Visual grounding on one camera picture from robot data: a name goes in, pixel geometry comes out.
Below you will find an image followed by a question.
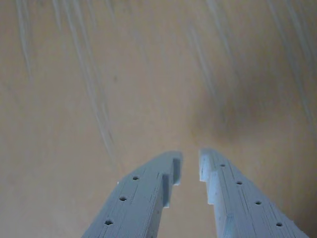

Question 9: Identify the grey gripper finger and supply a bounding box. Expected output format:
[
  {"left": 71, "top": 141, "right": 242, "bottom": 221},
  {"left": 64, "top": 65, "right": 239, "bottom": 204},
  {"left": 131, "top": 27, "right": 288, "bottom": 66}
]
[
  {"left": 199, "top": 148, "right": 311, "bottom": 238},
  {"left": 81, "top": 150, "right": 184, "bottom": 238}
]

